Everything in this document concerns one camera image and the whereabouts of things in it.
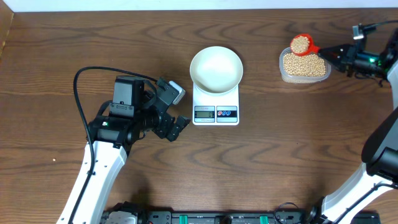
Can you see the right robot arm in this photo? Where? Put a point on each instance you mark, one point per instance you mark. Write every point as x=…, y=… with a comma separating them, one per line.
x=377, y=173

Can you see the soybeans in scoop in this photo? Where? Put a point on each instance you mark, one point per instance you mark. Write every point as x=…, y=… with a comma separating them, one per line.
x=300, y=44

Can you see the white ceramic bowl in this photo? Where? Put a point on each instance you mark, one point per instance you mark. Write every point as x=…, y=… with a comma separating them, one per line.
x=216, y=70

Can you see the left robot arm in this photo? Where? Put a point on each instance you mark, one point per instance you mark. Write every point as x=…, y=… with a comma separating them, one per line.
x=110, y=140

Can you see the cardboard box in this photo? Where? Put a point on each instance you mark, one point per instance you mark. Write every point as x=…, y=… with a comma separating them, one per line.
x=6, y=18

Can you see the red plastic measuring scoop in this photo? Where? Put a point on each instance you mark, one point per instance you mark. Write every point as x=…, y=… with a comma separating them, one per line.
x=313, y=49

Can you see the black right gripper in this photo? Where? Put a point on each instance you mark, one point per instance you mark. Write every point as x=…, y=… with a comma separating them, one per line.
x=346, y=60

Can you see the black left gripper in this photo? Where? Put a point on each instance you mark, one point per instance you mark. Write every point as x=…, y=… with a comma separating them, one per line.
x=162, y=129

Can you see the soybeans in container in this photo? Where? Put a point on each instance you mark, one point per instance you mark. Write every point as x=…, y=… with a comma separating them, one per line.
x=306, y=66

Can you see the white digital kitchen scale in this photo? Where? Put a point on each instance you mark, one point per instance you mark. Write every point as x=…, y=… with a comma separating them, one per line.
x=211, y=109

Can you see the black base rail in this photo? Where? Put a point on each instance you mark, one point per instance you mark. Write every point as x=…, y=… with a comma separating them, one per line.
x=130, y=213

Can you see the clear plastic container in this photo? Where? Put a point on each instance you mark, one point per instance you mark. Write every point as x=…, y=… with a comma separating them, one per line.
x=300, y=79

